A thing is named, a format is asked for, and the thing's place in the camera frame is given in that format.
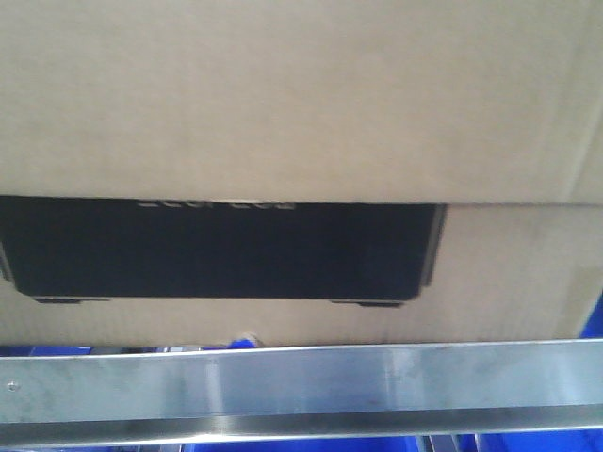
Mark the lower blue bin left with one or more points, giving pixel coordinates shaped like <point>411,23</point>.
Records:
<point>53,351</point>

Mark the brown cardboard box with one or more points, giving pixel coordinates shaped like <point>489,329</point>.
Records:
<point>492,107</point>

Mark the steel shelf front bar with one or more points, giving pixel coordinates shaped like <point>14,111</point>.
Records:
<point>262,394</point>

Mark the lower blue bin right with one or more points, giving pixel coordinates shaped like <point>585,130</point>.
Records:
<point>568,440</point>

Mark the blue bin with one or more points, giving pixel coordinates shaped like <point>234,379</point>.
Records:
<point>568,440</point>
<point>53,351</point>

